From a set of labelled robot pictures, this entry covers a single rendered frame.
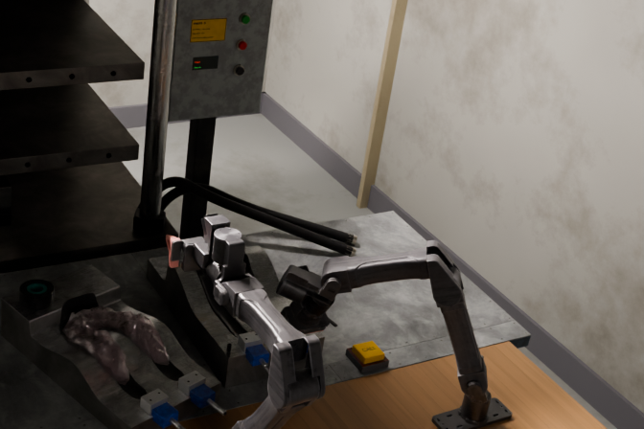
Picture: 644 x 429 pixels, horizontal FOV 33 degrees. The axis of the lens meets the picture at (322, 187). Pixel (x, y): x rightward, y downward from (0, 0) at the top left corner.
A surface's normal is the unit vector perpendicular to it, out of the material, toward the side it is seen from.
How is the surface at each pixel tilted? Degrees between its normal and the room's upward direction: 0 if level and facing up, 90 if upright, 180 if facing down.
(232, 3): 90
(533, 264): 90
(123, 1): 90
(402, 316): 0
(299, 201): 0
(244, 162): 0
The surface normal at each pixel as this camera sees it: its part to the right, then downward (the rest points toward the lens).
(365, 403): 0.14, -0.88
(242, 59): 0.49, 0.46
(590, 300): -0.85, 0.13
